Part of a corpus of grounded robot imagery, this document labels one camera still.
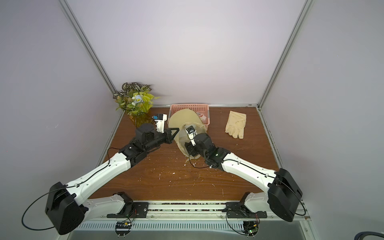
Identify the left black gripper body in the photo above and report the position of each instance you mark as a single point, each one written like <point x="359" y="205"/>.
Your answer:
<point x="157" y="140"/>

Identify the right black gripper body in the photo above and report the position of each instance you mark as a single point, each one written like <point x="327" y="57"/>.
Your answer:
<point x="190" y="149"/>

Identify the beige baseball cap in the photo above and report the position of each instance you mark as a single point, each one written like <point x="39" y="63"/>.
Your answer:
<point x="182" y="120"/>

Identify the pink baseball cap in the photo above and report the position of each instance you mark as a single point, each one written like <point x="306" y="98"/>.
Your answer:
<point x="202" y="117"/>

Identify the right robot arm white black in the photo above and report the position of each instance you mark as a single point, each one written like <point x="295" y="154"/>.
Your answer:
<point x="283" y="193"/>

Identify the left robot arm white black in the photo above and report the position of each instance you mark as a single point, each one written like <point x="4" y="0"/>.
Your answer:
<point x="69" y="205"/>

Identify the amber glass vase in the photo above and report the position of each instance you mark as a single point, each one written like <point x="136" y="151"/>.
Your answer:
<point x="141" y="118"/>

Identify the pink plastic basket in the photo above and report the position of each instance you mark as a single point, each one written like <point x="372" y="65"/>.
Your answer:
<point x="202" y="108"/>

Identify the artificial plant bouquet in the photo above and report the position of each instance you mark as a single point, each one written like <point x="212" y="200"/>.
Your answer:
<point x="135" y="99"/>

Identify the cream fabric glove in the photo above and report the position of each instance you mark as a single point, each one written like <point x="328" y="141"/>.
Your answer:
<point x="236" y="124"/>

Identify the left small circuit board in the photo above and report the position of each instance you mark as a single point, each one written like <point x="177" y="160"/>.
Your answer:
<point x="123" y="228"/>

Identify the small circuit board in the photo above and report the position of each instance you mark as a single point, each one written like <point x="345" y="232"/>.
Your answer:
<point x="250" y="228"/>
<point x="123" y="228"/>

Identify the right small circuit board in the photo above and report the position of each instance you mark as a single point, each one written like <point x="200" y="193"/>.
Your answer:
<point x="250" y="228"/>

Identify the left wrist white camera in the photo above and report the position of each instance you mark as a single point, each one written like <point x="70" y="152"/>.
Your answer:
<point x="160" y="120"/>

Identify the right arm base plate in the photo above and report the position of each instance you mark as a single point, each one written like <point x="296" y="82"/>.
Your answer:
<point x="238" y="210"/>

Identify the aluminium front rail frame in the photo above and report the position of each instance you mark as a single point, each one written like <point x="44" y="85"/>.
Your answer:
<point x="197" y="220"/>

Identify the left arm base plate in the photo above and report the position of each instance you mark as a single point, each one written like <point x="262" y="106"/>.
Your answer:
<point x="132" y="210"/>

